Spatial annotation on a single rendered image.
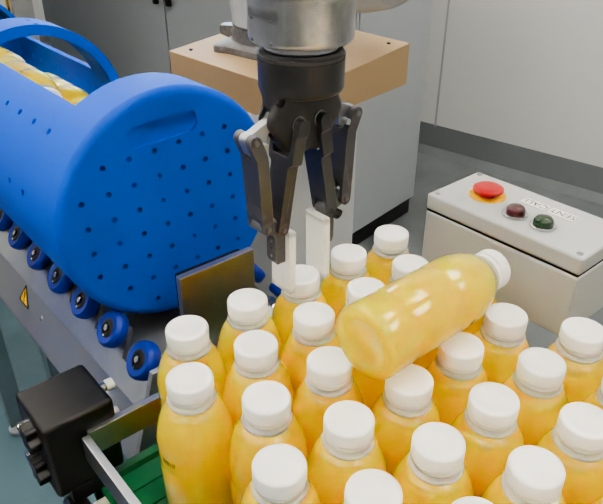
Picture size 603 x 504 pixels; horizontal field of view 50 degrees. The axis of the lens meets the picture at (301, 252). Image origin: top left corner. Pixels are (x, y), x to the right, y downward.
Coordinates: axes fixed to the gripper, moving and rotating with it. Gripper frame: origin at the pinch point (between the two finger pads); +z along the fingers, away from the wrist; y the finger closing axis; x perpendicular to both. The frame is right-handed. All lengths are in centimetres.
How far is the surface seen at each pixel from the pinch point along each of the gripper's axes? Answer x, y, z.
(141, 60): -255, -114, 51
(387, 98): -130, -157, 48
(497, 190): 5.1, -25.7, -0.7
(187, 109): -18.8, 0.5, -10.0
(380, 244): 0.2, -11.6, 3.4
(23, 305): -45, 16, 24
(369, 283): 5.7, -4.1, 2.6
